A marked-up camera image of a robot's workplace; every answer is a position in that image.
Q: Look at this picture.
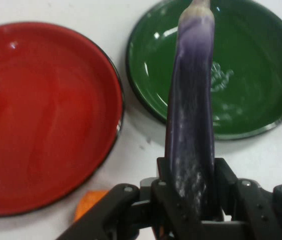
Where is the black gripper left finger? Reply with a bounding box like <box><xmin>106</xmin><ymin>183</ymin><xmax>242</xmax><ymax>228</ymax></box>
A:
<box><xmin>55</xmin><ymin>156</ymin><xmax>202</xmax><ymax>240</ymax></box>

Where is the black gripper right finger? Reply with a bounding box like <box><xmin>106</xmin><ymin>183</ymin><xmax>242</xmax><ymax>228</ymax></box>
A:
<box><xmin>213</xmin><ymin>157</ymin><xmax>282</xmax><ymax>240</ymax></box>

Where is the purple toy eggplant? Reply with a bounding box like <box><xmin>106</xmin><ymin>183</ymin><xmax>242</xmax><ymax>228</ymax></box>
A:
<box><xmin>164</xmin><ymin>0</ymin><xmax>216</xmax><ymax>222</ymax></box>

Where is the orange toy carrot piece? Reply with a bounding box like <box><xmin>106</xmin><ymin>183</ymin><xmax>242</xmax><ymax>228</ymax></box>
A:
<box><xmin>74</xmin><ymin>189</ymin><xmax>110</xmax><ymax>223</ymax></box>

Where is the red round plate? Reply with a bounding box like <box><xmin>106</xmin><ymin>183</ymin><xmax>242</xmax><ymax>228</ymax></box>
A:
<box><xmin>0</xmin><ymin>21</ymin><xmax>124</xmax><ymax>218</ymax></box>

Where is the green round plate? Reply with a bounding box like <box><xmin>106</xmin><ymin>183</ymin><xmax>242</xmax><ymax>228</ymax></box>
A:
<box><xmin>125</xmin><ymin>0</ymin><xmax>282</xmax><ymax>141</ymax></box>

